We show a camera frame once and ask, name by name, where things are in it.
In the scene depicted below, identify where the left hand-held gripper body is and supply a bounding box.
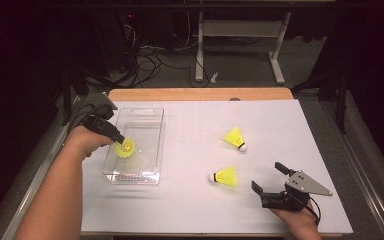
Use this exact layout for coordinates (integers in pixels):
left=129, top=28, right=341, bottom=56
left=81, top=92, right=119, bottom=131

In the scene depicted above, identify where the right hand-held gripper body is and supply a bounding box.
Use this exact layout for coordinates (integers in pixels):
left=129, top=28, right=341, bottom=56
left=260, top=169, right=334, bottom=212

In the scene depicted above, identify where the yellow shuttlecock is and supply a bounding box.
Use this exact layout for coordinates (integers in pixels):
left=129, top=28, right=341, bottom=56
left=113, top=137, right=136, bottom=159
left=222, top=126, right=248, bottom=153
left=208, top=165, right=238, bottom=188

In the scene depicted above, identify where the clear plastic tray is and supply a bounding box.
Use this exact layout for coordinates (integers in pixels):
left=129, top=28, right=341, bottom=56
left=101, top=107, right=165, bottom=185

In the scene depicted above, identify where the person's left hand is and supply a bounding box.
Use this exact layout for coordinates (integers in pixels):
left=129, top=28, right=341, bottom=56
left=65, top=126, right=115, bottom=160

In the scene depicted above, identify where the person's right hand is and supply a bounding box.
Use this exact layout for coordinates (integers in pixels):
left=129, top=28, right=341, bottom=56
left=269, top=201, right=320, bottom=231

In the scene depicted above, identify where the black metal stand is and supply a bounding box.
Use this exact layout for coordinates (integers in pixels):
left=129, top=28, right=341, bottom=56
left=59, top=64, right=91, bottom=127
left=291, top=63, right=349, bottom=135

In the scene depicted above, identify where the white table cover board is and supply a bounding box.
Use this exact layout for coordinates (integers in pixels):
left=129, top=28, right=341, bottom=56
left=79, top=99, right=354, bottom=235

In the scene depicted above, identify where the dark equipment box red light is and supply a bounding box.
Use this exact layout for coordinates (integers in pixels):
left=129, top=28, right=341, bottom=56
left=91, top=9, right=140, bottom=74

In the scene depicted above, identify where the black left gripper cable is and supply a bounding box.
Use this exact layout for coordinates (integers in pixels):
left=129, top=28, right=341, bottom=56
left=67, top=94, right=105, bottom=130

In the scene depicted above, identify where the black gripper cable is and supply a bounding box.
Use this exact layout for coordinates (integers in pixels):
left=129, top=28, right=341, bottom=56
left=67, top=94, right=105, bottom=130
left=304, top=196, right=322, bottom=225

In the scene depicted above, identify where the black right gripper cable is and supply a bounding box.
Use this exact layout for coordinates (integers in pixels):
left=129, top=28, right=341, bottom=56
left=304, top=196, right=322, bottom=225

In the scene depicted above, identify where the grey metal floor rail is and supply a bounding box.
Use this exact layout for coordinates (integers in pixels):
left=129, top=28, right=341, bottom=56
left=319, top=99, right=384, bottom=240
left=0, top=94, right=88, bottom=240

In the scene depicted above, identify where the black floor cable bundle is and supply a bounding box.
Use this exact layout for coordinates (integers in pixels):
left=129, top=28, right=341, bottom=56
left=89, top=19, right=194, bottom=89

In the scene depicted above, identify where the white metal desk frame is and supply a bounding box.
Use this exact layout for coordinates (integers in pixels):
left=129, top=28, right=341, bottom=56
left=194, top=11, right=293, bottom=85

